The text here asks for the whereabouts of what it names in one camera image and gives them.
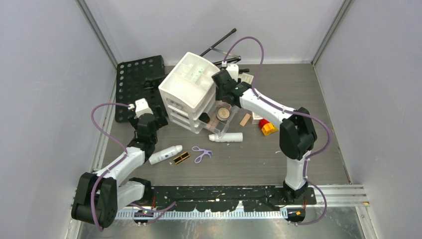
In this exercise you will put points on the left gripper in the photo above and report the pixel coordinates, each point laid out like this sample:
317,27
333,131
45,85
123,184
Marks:
160,121

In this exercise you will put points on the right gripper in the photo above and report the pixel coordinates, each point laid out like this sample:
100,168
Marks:
218,95

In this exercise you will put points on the beige powder jar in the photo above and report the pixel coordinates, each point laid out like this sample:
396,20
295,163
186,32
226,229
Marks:
223,114

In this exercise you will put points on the white plastic drawer organizer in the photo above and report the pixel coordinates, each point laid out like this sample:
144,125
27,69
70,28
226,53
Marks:
188,90

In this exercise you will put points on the black round jar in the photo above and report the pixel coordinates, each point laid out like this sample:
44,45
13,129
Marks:
204,117

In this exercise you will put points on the nude eyeshadow palette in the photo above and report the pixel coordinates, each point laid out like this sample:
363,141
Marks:
212,124

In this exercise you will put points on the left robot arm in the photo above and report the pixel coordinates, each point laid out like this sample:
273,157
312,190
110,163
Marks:
100,195

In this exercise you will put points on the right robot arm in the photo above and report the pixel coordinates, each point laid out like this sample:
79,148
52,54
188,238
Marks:
297,132

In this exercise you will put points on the white sachet packet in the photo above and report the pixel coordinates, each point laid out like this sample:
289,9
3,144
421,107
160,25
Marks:
244,77

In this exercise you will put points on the large white spray bottle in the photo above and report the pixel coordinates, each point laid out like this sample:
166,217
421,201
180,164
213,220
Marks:
165,154

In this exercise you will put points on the beige concealer stick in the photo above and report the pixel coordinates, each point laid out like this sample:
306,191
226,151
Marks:
245,119

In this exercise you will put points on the white barcode packet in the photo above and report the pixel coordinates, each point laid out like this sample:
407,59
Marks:
256,118

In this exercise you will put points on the black music stand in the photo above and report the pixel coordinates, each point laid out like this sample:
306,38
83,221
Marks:
140,79

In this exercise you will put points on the small white bottle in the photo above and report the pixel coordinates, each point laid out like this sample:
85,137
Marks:
227,137

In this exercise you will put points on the black gold lipstick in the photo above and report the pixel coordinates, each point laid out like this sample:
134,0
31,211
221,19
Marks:
180,158

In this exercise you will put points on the yellow red toy block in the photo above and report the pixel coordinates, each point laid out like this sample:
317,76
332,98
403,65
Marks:
266,127

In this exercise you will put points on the purple eyelash curler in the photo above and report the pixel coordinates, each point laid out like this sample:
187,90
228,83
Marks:
204,152

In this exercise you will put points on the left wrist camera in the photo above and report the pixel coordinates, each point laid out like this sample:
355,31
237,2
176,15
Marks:
140,107

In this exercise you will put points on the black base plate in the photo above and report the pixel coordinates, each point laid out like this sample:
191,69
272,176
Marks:
224,198

